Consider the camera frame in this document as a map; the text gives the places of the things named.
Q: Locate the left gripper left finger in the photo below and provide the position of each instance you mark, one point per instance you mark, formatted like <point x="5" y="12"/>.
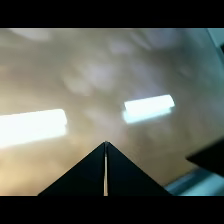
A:
<point x="86" y="176"/>

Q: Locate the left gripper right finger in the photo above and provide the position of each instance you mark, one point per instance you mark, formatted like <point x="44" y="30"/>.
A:
<point x="128" y="178"/>

